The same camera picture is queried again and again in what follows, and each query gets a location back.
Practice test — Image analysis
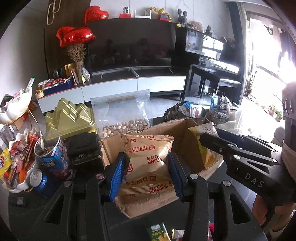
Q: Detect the black remote control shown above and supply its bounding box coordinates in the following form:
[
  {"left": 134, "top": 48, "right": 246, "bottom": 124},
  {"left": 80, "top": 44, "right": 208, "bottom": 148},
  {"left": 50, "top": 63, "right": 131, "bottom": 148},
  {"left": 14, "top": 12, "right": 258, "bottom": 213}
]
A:
[{"left": 9, "top": 196, "right": 29, "bottom": 207}]

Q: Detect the clear bag of pistachios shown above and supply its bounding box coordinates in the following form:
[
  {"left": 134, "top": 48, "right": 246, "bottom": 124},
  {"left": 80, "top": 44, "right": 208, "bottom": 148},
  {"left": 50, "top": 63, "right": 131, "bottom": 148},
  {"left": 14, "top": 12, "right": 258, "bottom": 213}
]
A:
[{"left": 91, "top": 89, "right": 153, "bottom": 139}]

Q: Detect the black box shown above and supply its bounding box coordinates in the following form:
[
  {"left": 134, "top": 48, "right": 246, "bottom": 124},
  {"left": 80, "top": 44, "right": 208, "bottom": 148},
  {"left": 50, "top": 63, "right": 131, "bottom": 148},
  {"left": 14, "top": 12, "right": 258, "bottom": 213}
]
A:
[{"left": 67, "top": 132, "right": 100, "bottom": 166}]

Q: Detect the blue candy tube container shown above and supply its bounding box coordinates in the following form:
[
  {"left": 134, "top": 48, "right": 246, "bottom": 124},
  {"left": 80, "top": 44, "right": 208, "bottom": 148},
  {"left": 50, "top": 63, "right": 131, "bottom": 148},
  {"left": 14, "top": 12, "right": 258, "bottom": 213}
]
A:
[{"left": 34, "top": 131, "right": 72, "bottom": 180}]

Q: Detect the fortune biscuits snack bag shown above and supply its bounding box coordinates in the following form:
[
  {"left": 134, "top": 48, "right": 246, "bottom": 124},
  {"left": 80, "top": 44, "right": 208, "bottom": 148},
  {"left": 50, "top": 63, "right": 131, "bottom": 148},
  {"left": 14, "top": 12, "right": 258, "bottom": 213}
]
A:
[{"left": 119, "top": 134, "right": 174, "bottom": 196}]

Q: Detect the person's right hand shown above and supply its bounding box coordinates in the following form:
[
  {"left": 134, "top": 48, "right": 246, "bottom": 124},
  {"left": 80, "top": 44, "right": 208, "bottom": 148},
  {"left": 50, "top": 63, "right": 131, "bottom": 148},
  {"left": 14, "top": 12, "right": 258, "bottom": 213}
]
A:
[{"left": 252, "top": 194, "right": 295, "bottom": 232}]

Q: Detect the red heart balloon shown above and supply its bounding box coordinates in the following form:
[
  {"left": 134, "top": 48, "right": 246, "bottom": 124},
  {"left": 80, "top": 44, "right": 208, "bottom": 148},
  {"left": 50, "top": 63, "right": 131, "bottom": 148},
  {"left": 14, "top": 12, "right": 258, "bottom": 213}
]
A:
[
  {"left": 56, "top": 26, "right": 96, "bottom": 48},
  {"left": 84, "top": 6, "right": 109, "bottom": 27}
]

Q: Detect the brown cardboard box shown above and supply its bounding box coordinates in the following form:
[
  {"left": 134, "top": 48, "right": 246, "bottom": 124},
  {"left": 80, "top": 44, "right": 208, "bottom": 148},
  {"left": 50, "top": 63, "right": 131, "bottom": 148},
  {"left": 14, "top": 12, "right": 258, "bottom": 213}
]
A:
[{"left": 100, "top": 118, "right": 223, "bottom": 218}]

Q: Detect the white shell snack bowl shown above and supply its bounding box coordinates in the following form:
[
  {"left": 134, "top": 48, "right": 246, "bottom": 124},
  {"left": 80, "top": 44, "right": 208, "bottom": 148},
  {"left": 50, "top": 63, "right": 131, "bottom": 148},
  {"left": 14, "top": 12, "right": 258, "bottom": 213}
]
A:
[{"left": 1, "top": 128, "right": 41, "bottom": 193}]

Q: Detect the green chips packet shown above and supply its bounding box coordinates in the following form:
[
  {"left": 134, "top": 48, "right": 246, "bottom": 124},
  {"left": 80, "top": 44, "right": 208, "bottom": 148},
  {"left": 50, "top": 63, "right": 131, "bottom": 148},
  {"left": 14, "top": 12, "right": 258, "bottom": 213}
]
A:
[{"left": 146, "top": 222, "right": 171, "bottom": 241}]

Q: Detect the black piano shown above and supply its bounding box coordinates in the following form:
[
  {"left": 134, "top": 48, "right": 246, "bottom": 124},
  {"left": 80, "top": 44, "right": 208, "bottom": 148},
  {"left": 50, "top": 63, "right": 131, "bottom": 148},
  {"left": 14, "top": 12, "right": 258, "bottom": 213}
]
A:
[{"left": 172, "top": 27, "right": 241, "bottom": 100}]

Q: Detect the black television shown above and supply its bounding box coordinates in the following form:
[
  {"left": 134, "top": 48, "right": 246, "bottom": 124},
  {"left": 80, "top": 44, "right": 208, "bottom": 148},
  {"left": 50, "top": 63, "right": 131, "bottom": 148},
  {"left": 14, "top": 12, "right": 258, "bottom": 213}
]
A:
[{"left": 87, "top": 18, "right": 176, "bottom": 72}]

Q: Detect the yellow white snack bag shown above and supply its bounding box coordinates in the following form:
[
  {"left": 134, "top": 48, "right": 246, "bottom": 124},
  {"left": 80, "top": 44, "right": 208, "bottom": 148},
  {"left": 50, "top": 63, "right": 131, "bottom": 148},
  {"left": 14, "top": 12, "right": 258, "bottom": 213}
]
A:
[{"left": 186, "top": 122, "right": 223, "bottom": 173}]

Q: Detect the blue snack tray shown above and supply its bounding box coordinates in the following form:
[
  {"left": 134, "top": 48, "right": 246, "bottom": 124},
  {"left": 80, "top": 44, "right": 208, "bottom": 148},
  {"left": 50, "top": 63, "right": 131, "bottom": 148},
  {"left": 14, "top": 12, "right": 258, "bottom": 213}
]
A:
[{"left": 36, "top": 77, "right": 74, "bottom": 96}]

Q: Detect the gold mountain shaped tin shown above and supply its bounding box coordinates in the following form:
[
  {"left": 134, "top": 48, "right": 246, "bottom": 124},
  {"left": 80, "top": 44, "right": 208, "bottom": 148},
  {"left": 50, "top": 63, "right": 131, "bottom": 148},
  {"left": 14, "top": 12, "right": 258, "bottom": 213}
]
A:
[{"left": 45, "top": 98, "right": 97, "bottom": 140}]

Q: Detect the upper white shell dish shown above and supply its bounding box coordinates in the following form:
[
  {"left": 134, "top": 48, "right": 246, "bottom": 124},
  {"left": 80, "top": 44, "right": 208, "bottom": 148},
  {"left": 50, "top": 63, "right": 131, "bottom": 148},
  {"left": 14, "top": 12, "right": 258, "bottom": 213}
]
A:
[{"left": 0, "top": 87, "right": 32, "bottom": 125}]

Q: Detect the silver candy packet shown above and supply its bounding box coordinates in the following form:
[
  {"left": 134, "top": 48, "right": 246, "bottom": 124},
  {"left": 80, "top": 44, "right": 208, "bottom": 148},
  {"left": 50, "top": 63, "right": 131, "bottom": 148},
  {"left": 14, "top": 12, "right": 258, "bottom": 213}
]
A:
[{"left": 171, "top": 229, "right": 185, "bottom": 241}]

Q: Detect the metal snack bowl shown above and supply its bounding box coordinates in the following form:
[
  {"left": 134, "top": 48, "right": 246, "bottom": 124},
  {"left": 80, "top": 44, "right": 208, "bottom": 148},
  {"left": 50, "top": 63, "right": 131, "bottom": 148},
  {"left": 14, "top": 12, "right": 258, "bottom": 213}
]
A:
[{"left": 164, "top": 101, "right": 207, "bottom": 125}]

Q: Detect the piano stool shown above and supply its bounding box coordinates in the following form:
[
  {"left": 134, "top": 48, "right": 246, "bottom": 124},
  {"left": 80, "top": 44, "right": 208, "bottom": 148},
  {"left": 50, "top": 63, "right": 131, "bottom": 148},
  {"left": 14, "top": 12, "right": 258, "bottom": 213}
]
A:
[{"left": 215, "top": 78, "right": 241, "bottom": 101}]

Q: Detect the white tv cabinet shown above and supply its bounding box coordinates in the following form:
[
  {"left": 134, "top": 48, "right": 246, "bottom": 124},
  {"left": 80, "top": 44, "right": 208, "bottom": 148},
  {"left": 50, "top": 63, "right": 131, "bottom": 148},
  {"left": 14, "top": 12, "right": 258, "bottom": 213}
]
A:
[{"left": 38, "top": 76, "right": 186, "bottom": 113}]

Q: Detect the blue soda can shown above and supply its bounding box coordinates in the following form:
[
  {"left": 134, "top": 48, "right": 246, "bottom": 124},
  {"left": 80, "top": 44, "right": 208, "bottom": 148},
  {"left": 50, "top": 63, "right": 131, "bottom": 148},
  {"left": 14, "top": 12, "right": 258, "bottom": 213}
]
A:
[{"left": 29, "top": 169, "right": 59, "bottom": 198}]

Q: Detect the dried flower vase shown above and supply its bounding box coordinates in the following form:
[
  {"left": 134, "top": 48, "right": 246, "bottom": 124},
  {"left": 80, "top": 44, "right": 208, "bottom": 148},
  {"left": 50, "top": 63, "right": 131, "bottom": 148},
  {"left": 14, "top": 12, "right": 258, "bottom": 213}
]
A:
[{"left": 66, "top": 43, "right": 86, "bottom": 83}]

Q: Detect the pink red snack bag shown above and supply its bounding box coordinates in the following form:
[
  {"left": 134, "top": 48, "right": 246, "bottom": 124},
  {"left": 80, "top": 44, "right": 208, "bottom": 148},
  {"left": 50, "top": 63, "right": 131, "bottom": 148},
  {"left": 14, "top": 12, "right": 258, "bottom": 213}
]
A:
[{"left": 207, "top": 222, "right": 213, "bottom": 241}]

